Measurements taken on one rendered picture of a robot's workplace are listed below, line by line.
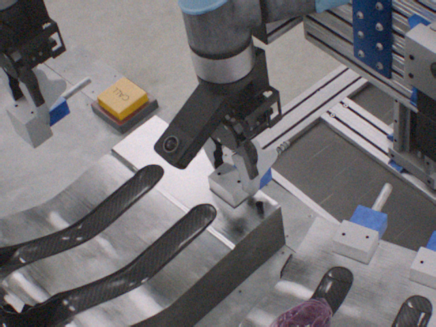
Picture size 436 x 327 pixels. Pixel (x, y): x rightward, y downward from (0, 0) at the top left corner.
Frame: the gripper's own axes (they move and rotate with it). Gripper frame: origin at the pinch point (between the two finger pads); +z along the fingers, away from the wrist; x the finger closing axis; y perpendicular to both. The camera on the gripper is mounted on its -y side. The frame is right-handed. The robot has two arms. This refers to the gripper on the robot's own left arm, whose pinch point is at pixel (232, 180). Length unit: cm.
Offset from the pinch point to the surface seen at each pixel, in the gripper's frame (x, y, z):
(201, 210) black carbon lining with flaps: 0.8, -5.4, 2.1
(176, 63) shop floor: 107, 65, 91
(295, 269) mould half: -13.6, -2.5, 5.2
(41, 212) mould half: 17.3, -20.7, 1.5
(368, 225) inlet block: -16.8, 8.3, 3.8
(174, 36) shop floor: 117, 72, 91
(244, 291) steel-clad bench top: -8.1, -7.3, 10.7
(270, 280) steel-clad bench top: -9.5, -3.7, 10.7
